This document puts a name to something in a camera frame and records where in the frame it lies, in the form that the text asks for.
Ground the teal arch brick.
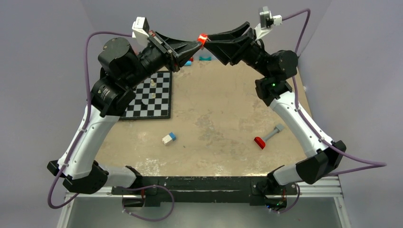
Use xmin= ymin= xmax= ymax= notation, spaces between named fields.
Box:
xmin=199 ymin=56 xmax=212 ymax=61

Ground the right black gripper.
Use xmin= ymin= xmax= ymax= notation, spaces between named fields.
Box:
xmin=203 ymin=22 xmax=272 ymax=77

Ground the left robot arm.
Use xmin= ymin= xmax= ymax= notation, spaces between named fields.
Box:
xmin=48 ymin=29 xmax=205 ymax=194

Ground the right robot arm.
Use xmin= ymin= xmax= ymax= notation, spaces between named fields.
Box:
xmin=204 ymin=22 xmax=346 ymax=193

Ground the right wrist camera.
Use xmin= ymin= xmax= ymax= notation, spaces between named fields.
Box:
xmin=254 ymin=6 xmax=282 ymax=41

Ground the white blue brick block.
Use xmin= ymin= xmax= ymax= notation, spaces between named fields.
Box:
xmin=162 ymin=132 xmax=176 ymax=146

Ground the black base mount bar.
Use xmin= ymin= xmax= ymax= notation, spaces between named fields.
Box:
xmin=111 ymin=176 xmax=297 ymax=207

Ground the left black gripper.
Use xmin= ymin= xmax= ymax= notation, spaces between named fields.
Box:
xmin=124 ymin=29 xmax=202 ymax=89

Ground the black white chessboard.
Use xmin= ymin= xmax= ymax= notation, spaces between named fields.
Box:
xmin=120 ymin=71 xmax=173 ymax=121

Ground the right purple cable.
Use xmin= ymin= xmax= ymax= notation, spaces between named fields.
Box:
xmin=281 ymin=8 xmax=387 ymax=177

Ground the black chess piece right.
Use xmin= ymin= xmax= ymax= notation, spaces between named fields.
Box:
xmin=141 ymin=101 xmax=147 ymax=110

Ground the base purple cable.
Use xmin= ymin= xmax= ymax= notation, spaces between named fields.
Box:
xmin=121 ymin=185 xmax=174 ymax=222

